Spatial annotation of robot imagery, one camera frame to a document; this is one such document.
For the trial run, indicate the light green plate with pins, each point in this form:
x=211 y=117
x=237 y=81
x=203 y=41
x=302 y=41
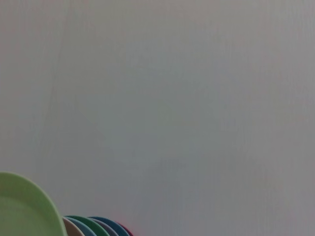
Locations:
x=24 y=209

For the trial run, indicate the teal blue plate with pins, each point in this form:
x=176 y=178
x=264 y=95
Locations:
x=118 y=228

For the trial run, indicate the grey lilac-rimmed plate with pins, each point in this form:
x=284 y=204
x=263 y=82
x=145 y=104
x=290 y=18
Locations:
x=108 y=231

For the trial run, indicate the dark green plate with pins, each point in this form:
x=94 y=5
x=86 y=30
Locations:
x=95 y=227

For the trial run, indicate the light blue plate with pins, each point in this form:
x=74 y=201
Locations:
x=85 y=231

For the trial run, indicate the beige plate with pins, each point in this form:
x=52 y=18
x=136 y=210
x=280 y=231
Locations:
x=72 y=230

